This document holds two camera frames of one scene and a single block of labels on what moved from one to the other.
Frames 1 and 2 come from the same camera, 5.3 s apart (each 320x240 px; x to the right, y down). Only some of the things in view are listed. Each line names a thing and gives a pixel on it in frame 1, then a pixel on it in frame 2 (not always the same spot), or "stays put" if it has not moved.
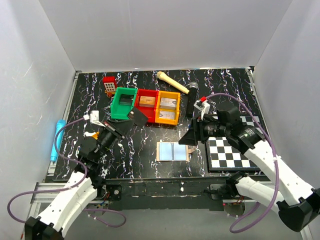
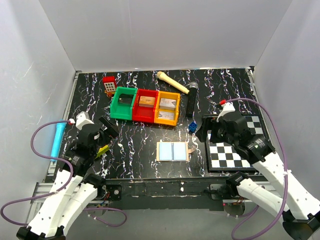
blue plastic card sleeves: (172, 151) stays put
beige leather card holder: (173, 151) stays put
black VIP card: (139, 118) → (125, 98)
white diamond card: (167, 114) stays put
